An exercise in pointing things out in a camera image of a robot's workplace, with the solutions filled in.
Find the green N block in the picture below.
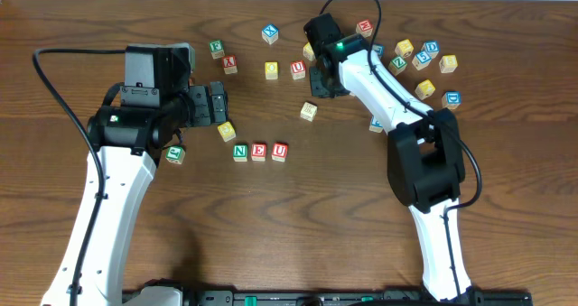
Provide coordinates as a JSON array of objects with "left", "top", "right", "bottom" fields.
[{"left": 233, "top": 144, "right": 248, "bottom": 162}]

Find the red E block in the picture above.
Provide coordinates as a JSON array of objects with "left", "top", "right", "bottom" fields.
[{"left": 251, "top": 143, "right": 267, "bottom": 162}]

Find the red u block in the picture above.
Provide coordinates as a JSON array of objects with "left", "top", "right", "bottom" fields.
[
  {"left": 271, "top": 143, "right": 288, "bottom": 162},
  {"left": 290, "top": 60, "right": 306, "bottom": 80}
]

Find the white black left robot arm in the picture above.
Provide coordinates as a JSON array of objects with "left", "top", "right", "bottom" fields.
[{"left": 42, "top": 81, "right": 228, "bottom": 305}]

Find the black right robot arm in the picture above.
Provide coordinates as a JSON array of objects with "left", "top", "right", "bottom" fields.
[{"left": 308, "top": 32, "right": 473, "bottom": 301}]

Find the yellow block top middle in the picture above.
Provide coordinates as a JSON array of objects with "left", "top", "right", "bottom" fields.
[{"left": 303, "top": 42, "right": 315, "bottom": 61}]

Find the yellow block left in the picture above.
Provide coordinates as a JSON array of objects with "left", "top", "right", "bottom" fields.
[{"left": 218, "top": 121, "right": 237, "bottom": 142}]

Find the plain white wooden block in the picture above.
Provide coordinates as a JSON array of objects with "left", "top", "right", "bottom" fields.
[{"left": 300, "top": 102, "right": 318, "bottom": 122}]

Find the red Y block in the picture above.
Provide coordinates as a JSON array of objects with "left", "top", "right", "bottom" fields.
[{"left": 221, "top": 55, "right": 238, "bottom": 74}]

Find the green F block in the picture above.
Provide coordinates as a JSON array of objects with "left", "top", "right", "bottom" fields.
[{"left": 209, "top": 40, "right": 225, "bottom": 60}]

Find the yellow O block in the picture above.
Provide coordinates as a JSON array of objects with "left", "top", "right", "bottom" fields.
[{"left": 265, "top": 61, "right": 279, "bottom": 80}]

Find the green J block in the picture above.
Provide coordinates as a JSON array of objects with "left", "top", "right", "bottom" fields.
[{"left": 165, "top": 145, "right": 186, "bottom": 164}]

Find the blue L block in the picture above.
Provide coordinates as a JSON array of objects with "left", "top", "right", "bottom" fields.
[{"left": 372, "top": 44, "right": 385, "bottom": 58}]

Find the red H block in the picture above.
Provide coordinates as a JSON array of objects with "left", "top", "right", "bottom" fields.
[{"left": 356, "top": 19, "right": 374, "bottom": 38}]

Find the blue 2 block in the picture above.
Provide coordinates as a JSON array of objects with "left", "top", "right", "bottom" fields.
[{"left": 369, "top": 116, "right": 383, "bottom": 133}]

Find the blue X block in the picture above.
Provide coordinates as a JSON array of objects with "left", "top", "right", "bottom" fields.
[{"left": 261, "top": 23, "right": 279, "bottom": 45}]

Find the green Z block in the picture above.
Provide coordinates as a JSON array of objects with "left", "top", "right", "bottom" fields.
[{"left": 387, "top": 56, "right": 407, "bottom": 76}]

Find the yellow block upper right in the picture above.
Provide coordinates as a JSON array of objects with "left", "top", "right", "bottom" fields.
[{"left": 395, "top": 39, "right": 414, "bottom": 59}]

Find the blue S block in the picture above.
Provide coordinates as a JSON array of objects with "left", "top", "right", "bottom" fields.
[{"left": 412, "top": 51, "right": 432, "bottom": 70}]

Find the blue D block upper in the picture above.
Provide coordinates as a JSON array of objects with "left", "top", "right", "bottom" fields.
[{"left": 421, "top": 41, "right": 440, "bottom": 59}]

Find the blue d block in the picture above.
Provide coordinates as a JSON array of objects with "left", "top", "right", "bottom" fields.
[
  {"left": 421, "top": 41, "right": 440, "bottom": 59},
  {"left": 442, "top": 91, "right": 461, "bottom": 110}
]

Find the yellow 8 block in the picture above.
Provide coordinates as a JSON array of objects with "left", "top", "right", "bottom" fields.
[{"left": 439, "top": 55, "right": 459, "bottom": 73}]

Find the blue D block lower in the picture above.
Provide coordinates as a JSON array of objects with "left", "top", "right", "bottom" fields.
[{"left": 442, "top": 91, "right": 461, "bottom": 110}]

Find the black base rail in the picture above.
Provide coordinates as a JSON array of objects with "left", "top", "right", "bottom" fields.
[{"left": 121, "top": 289, "right": 534, "bottom": 306}]

